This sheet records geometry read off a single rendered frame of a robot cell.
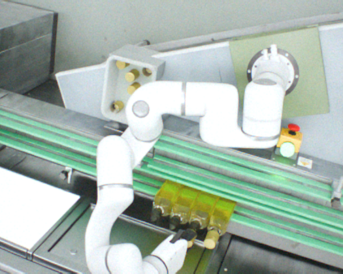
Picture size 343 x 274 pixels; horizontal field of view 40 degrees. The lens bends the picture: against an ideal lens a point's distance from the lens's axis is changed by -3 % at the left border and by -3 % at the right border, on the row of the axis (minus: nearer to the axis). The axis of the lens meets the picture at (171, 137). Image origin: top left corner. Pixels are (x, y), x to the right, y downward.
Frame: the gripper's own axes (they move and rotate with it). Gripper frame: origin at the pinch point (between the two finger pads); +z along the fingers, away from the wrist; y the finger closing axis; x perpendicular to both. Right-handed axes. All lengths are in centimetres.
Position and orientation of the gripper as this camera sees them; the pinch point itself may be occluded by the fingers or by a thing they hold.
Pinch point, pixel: (187, 240)
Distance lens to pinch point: 133.1
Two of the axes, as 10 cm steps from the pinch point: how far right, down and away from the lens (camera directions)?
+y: 1.7, -8.8, -4.5
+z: 5.5, -2.9, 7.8
